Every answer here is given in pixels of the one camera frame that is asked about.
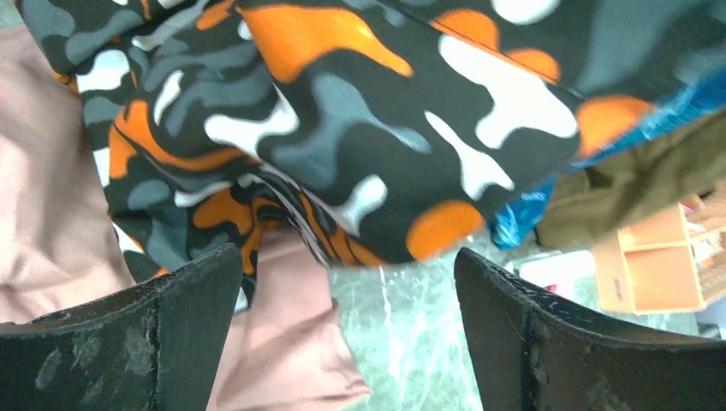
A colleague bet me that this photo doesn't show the tan brown shorts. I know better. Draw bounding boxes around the tan brown shorts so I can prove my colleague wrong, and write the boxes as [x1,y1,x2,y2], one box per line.
[535,110,725,249]

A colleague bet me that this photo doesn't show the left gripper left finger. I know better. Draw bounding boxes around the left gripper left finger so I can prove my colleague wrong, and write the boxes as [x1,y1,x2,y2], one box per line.
[1,244,242,411]

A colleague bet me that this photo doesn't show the pink drawstring shorts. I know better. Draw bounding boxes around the pink drawstring shorts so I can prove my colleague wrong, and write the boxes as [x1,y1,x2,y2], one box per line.
[1,27,369,410]

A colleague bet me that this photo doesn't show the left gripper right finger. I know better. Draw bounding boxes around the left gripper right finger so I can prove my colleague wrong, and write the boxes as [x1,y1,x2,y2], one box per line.
[454,248,725,411]

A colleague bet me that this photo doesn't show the orange camouflage shorts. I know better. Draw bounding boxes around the orange camouflage shorts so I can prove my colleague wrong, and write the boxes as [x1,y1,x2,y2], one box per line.
[16,1,725,292]

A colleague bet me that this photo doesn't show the blue patterned shorts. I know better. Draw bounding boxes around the blue patterned shorts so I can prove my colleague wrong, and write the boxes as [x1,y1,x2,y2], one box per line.
[488,68,725,250]

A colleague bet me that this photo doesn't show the white rectangular case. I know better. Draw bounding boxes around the white rectangular case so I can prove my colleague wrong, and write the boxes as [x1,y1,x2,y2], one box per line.
[517,250,595,288]

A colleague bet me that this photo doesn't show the peach plastic file organizer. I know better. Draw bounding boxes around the peach plastic file organizer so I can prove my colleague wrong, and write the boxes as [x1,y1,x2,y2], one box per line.
[591,182,725,315]

